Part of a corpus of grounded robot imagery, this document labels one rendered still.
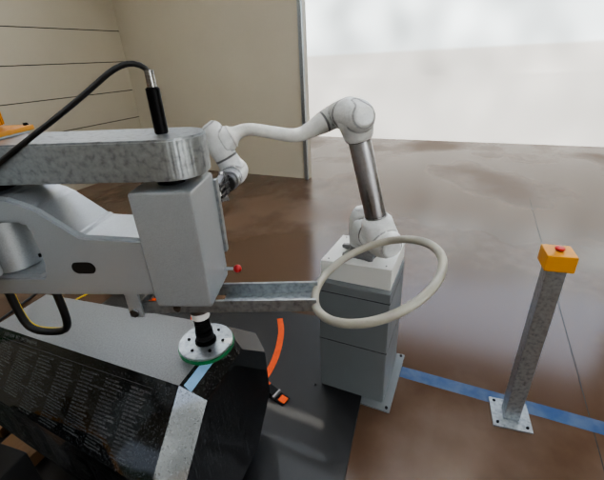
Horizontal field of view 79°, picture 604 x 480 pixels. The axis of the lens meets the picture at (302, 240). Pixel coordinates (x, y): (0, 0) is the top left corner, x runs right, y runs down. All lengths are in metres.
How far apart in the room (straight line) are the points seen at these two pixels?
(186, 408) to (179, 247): 0.63
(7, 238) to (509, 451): 2.47
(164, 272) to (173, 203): 0.26
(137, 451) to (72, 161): 1.02
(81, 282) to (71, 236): 0.18
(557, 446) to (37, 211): 2.61
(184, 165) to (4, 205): 0.61
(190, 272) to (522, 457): 1.95
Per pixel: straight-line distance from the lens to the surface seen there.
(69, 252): 1.44
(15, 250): 1.62
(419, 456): 2.32
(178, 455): 1.58
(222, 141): 1.65
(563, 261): 1.96
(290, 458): 2.25
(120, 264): 1.36
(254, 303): 1.32
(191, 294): 1.31
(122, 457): 1.66
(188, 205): 1.14
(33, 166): 1.35
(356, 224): 1.93
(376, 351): 2.20
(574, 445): 2.65
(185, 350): 1.56
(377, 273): 1.93
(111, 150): 1.19
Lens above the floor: 1.91
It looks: 26 degrees down
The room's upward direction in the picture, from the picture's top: 3 degrees counter-clockwise
